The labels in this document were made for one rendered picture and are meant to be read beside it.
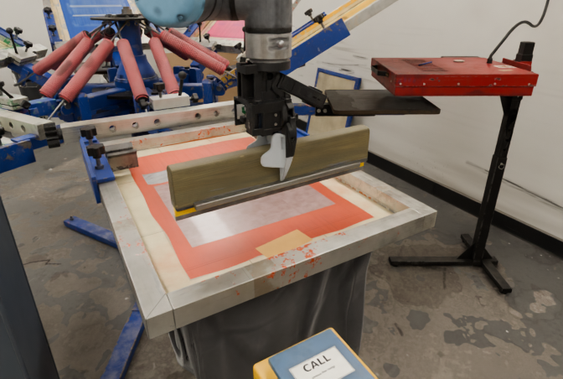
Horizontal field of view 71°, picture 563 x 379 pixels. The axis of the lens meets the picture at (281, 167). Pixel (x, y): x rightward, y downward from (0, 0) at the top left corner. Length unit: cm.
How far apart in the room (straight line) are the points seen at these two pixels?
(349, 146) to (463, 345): 139
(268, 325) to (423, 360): 114
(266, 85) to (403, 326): 156
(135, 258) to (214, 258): 14
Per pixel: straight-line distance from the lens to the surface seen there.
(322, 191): 96
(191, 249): 77
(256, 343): 89
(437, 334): 203
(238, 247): 76
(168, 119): 135
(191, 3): 50
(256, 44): 63
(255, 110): 63
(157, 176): 107
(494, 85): 183
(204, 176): 66
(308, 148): 73
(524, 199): 281
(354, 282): 96
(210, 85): 179
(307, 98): 70
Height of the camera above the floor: 139
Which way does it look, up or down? 24 degrees down
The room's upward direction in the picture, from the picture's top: straight up
